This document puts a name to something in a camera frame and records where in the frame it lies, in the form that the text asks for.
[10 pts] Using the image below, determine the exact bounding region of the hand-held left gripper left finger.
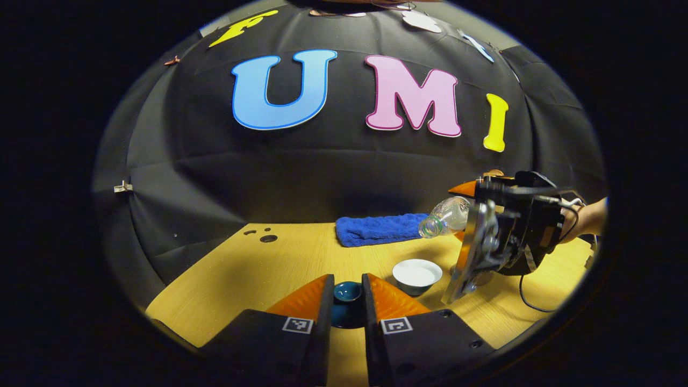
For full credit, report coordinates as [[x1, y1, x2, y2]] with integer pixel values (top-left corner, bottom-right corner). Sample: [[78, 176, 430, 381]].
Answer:
[[199, 274, 335, 387]]

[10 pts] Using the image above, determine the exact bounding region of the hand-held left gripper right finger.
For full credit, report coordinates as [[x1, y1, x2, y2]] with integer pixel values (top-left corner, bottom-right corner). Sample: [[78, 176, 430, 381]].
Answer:
[[361, 273, 495, 387]]

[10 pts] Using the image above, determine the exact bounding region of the clear plastic water bottle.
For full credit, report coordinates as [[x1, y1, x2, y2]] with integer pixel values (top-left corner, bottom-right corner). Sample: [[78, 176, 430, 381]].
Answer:
[[418, 196, 474, 239]]

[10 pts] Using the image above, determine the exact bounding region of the white teacup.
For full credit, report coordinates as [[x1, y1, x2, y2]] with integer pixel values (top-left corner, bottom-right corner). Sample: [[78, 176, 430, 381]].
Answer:
[[392, 259, 443, 297]]

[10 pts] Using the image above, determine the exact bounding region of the blue towel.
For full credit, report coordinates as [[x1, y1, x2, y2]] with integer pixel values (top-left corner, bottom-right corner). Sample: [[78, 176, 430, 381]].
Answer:
[[335, 213, 431, 248]]

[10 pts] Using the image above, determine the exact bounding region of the black backdrop cloth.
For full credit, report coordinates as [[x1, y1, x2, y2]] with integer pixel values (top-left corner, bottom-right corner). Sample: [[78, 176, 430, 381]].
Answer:
[[91, 3, 608, 323]]

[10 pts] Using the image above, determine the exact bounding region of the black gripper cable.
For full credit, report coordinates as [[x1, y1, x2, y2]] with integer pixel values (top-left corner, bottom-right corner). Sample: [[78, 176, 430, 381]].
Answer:
[[518, 274, 557, 313]]

